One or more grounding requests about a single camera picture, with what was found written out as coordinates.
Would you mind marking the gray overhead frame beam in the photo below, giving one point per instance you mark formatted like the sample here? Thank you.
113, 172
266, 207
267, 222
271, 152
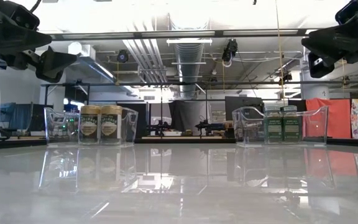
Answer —
135, 35

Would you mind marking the silver ceiling duct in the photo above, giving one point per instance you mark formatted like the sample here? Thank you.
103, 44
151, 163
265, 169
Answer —
189, 68

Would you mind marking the white ceiling light fixture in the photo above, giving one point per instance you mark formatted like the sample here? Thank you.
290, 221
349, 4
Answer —
188, 40

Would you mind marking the black ceiling spotlight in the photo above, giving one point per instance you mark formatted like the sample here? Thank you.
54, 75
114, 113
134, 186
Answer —
285, 78
122, 56
230, 49

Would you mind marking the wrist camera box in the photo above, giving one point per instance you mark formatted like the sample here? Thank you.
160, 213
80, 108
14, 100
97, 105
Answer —
351, 12
23, 17

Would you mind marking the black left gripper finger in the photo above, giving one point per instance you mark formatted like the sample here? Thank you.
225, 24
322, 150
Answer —
53, 65
17, 39

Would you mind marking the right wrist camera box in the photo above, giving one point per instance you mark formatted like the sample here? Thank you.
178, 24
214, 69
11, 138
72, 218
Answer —
351, 12

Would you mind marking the black draped cloth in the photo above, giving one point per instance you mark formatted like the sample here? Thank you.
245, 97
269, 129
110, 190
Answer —
188, 115

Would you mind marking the green-lid spice jar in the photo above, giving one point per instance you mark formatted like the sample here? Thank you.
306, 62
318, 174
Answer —
273, 127
291, 127

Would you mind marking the black background rail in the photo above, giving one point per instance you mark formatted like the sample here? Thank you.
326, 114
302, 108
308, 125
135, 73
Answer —
135, 84

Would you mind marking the tan-lid spice jar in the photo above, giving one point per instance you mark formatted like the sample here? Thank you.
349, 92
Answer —
89, 127
111, 127

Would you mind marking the black metal table frame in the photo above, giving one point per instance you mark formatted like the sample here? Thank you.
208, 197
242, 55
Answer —
154, 140

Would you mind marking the white ceiling unit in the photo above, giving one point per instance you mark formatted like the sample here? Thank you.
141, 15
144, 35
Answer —
87, 49

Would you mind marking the blue cloth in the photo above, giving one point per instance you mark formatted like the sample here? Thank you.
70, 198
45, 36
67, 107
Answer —
14, 115

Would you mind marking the clear plastic bin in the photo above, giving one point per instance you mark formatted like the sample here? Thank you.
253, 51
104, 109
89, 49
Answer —
129, 124
315, 124

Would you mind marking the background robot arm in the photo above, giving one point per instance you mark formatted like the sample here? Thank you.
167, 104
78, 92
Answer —
208, 127
158, 128

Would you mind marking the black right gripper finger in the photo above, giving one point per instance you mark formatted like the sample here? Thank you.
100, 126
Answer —
337, 43
317, 68

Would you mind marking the red cloth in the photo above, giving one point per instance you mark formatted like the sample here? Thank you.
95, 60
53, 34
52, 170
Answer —
340, 118

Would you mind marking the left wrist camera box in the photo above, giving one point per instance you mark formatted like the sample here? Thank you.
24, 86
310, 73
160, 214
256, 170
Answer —
23, 17

